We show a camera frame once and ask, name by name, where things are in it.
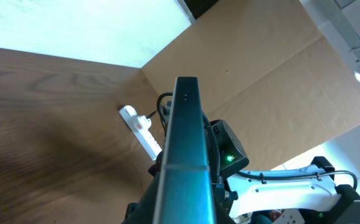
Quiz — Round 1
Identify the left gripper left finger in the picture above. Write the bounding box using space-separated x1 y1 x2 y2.
122 174 160 224

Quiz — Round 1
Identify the brown cardboard side panel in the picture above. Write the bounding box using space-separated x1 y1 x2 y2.
142 0 360 170

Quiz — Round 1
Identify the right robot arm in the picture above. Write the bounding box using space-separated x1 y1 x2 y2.
204 120 360 223

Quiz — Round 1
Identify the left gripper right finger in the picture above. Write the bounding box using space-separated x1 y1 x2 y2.
213 182 239 224

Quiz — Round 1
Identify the black right camera cable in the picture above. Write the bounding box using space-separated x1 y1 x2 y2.
201 111 359 194

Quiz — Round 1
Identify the white power strip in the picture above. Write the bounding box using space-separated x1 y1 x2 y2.
126 116 162 161

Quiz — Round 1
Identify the black USB charging cable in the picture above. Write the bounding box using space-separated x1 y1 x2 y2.
145 91 174 131

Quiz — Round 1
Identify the Galaxy S25 Ultra smartphone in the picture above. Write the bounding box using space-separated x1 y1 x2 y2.
152 77 216 224

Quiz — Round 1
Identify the white USB wall charger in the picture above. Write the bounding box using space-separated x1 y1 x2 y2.
119 105 138 126

